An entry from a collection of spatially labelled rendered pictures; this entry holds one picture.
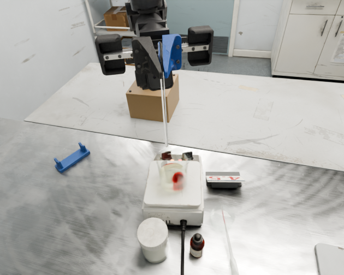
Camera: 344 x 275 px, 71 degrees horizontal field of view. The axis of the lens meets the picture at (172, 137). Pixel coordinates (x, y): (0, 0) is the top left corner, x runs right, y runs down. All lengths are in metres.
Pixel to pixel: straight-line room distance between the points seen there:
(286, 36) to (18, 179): 2.60
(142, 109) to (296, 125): 0.50
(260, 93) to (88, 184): 0.69
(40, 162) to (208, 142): 0.51
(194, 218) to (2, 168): 0.58
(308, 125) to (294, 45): 2.05
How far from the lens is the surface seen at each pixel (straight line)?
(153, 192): 0.52
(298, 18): 2.80
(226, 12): 3.35
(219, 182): 0.61
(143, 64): 0.40
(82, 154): 0.76
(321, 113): 0.96
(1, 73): 2.01
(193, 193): 0.52
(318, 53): 2.96
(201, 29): 0.41
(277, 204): 0.64
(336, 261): 0.61
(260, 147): 0.76
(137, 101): 0.81
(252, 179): 0.67
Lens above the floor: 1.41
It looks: 42 degrees down
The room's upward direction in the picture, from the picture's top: 4 degrees counter-clockwise
